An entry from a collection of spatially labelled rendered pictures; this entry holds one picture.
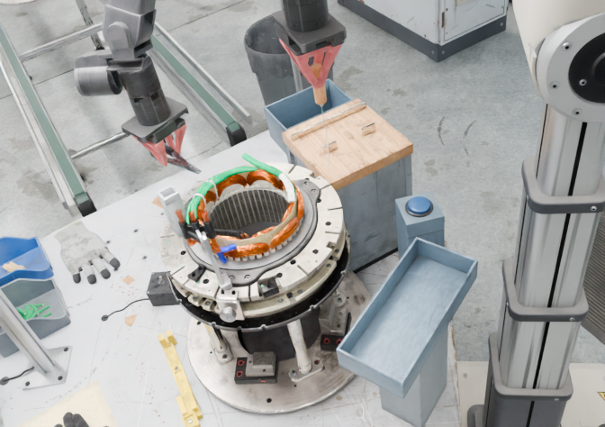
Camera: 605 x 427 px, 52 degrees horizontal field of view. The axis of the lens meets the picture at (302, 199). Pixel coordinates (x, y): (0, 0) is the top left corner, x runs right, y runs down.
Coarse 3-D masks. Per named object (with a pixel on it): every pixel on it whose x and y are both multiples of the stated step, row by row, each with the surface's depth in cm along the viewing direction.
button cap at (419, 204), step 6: (414, 198) 112; (420, 198) 112; (426, 198) 112; (408, 204) 112; (414, 204) 111; (420, 204) 111; (426, 204) 111; (414, 210) 110; (420, 210) 110; (426, 210) 110
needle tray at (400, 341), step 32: (416, 256) 105; (448, 256) 101; (384, 288) 97; (416, 288) 100; (448, 288) 99; (384, 320) 97; (416, 320) 96; (448, 320) 94; (352, 352) 94; (384, 352) 93; (416, 352) 92; (384, 384) 88; (416, 384) 98; (416, 416) 106
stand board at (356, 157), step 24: (312, 120) 130; (360, 120) 128; (384, 120) 127; (288, 144) 128; (312, 144) 125; (360, 144) 122; (384, 144) 121; (408, 144) 120; (312, 168) 120; (336, 168) 118; (360, 168) 117
